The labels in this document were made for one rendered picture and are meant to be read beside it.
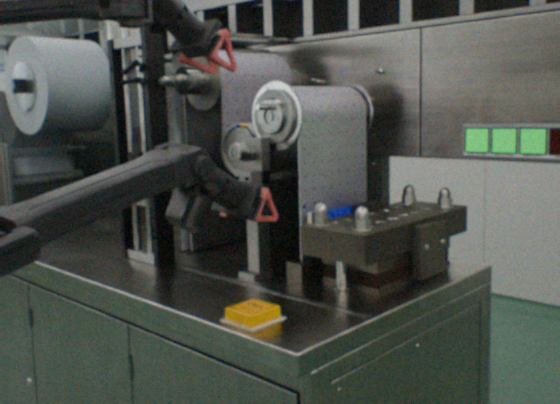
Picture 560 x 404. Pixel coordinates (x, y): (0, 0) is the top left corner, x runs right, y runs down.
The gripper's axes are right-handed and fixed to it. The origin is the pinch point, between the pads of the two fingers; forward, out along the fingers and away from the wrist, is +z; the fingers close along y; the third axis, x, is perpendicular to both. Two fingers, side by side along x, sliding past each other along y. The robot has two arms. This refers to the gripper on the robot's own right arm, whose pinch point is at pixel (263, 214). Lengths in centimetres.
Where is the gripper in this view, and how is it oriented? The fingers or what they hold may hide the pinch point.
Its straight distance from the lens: 121.0
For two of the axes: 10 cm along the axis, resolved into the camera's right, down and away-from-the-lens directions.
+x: 3.4, -9.1, 2.5
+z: 6.0, 4.2, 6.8
